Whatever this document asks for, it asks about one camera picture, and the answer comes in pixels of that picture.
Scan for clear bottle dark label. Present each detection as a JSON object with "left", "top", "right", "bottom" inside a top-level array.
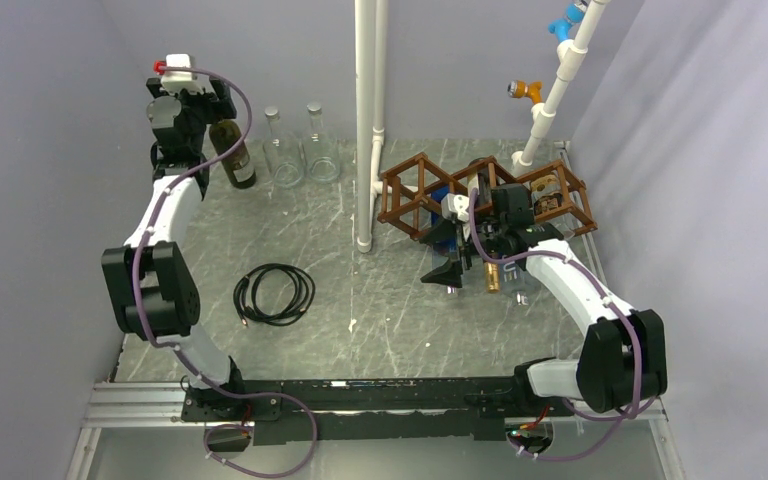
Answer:
[{"left": 302, "top": 101, "right": 341, "bottom": 184}]

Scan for coiled black cable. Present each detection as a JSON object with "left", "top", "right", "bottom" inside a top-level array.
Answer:
[{"left": 232, "top": 263, "right": 317, "bottom": 329}]

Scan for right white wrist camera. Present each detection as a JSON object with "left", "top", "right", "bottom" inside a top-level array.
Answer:
[{"left": 440, "top": 193, "right": 470, "bottom": 224}]

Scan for clear blue-label bottle left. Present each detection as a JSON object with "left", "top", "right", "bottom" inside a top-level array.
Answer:
[{"left": 427, "top": 187, "right": 459, "bottom": 293}]

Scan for brown bottle gold foil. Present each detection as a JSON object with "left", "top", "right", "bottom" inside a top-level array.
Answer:
[{"left": 467, "top": 157, "right": 501, "bottom": 294}]

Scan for brown wooden wine rack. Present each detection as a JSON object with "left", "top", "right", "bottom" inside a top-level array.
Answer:
[{"left": 373, "top": 152, "right": 598, "bottom": 240}]

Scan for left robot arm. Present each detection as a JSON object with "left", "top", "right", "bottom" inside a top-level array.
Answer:
[{"left": 101, "top": 76, "right": 248, "bottom": 420}]

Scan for white vertical pvc pipe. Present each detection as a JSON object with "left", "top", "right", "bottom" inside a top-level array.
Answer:
[{"left": 354, "top": 0, "right": 389, "bottom": 253}]

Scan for clear blue-label bottle right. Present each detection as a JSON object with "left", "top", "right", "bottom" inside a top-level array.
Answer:
[{"left": 498, "top": 262, "right": 539, "bottom": 306}]

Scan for dark green wine bottle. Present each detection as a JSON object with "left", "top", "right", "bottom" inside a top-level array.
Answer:
[{"left": 208, "top": 119, "right": 257, "bottom": 190}]

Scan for white angled pvc pipe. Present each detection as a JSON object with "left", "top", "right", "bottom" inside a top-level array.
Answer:
[{"left": 511, "top": 0, "right": 611, "bottom": 175}]

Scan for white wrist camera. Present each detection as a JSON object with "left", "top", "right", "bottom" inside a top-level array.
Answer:
[
  {"left": 440, "top": 193, "right": 470, "bottom": 224},
  {"left": 153, "top": 53, "right": 200, "bottom": 95}
]

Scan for blue pipe valve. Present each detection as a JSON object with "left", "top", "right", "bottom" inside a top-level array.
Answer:
[{"left": 548, "top": 0, "right": 588, "bottom": 43}]

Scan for clear blue-label bottle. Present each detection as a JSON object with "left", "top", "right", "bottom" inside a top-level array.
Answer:
[
  {"left": 427, "top": 187, "right": 459, "bottom": 293},
  {"left": 498, "top": 262, "right": 539, "bottom": 306}
]

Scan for small dark bottle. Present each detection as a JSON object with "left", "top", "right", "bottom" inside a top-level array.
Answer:
[{"left": 530, "top": 174, "right": 564, "bottom": 216}]

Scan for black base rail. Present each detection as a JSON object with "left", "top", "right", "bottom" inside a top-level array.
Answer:
[{"left": 181, "top": 376, "right": 572, "bottom": 446}]

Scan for clear bottle with cork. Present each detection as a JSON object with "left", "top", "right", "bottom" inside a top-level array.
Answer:
[{"left": 263, "top": 106, "right": 305, "bottom": 189}]

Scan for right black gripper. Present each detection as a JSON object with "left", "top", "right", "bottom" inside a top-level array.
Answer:
[{"left": 420, "top": 214, "right": 507, "bottom": 288}]

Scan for orange pipe valve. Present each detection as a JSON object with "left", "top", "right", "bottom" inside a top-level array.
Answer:
[{"left": 507, "top": 80, "right": 543, "bottom": 105}]

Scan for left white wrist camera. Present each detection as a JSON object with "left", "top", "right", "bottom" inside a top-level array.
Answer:
[{"left": 153, "top": 53, "right": 200, "bottom": 95}]

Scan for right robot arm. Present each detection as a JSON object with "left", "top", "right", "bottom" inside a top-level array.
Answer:
[{"left": 420, "top": 184, "right": 668, "bottom": 419}]

